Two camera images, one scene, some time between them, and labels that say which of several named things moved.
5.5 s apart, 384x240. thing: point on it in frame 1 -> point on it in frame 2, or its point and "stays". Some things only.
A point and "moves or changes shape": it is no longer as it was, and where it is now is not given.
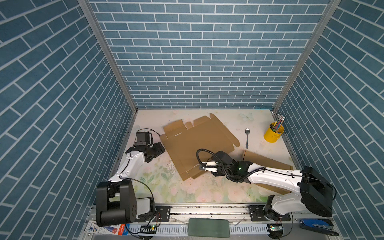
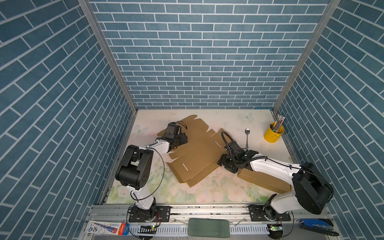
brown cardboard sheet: (191, 145) moves or changes shape
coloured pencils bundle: (279, 121) stays
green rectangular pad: (208, 227) stays
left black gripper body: (154, 150) -> (179, 139)
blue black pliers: (320, 225) stays
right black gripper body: (219, 172) -> (229, 163)
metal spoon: (247, 132) stays
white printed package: (120, 229) stays
